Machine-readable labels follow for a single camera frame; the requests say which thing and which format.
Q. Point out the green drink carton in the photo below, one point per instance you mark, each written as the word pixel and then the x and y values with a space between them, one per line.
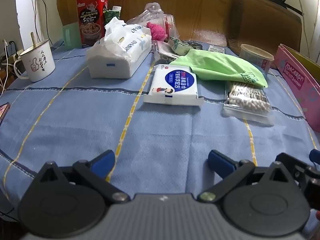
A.
pixel 111 15

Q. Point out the cotton swabs bag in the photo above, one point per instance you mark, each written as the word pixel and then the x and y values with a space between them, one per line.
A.
pixel 247 100

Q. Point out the plastic tub with lid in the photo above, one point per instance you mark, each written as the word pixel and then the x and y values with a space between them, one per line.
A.
pixel 255 55

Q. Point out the small white label packet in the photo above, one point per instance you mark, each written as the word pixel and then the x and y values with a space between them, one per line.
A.
pixel 216 48

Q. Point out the wooden stick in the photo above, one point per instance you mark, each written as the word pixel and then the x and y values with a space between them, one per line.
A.
pixel 32 40

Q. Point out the green cloth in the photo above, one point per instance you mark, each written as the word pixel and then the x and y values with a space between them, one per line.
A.
pixel 220 65

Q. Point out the green white sponge pack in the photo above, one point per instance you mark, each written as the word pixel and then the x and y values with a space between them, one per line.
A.
pixel 178 45

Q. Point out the mint green plastic cup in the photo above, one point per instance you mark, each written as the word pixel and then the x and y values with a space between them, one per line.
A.
pixel 71 36

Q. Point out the white blue wet wipes pack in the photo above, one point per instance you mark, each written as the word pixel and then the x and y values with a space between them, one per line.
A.
pixel 172 85

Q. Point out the clear plastic packet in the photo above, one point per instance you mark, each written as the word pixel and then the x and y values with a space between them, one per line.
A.
pixel 162 51

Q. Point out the white tissue pack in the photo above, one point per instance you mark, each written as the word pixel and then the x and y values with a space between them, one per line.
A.
pixel 112 60

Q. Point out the blue striped tablecloth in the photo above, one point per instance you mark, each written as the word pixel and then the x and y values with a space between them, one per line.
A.
pixel 75 120

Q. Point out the pink knitted toy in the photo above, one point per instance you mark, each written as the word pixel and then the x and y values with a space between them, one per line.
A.
pixel 156 31

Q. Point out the pink tin box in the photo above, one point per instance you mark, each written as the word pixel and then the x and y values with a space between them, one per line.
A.
pixel 295 80

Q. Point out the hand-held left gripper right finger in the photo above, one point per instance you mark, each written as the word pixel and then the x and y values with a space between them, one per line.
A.
pixel 220 161

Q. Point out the red snack box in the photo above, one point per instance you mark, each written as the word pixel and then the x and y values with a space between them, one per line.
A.
pixel 91 17

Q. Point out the brown chair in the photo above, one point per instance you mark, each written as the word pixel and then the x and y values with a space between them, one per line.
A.
pixel 262 22

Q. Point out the black charger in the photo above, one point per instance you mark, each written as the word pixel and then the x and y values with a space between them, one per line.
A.
pixel 11 48

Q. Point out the plastic bag of paper cups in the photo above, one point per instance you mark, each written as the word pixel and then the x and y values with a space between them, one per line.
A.
pixel 155 12

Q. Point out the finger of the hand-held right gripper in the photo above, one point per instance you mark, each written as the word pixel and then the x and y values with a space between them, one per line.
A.
pixel 311 185
pixel 290 160

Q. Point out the white enamel mug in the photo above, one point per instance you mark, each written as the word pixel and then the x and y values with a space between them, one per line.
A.
pixel 37 62

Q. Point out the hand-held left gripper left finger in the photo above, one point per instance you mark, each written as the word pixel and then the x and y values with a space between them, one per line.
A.
pixel 103 162

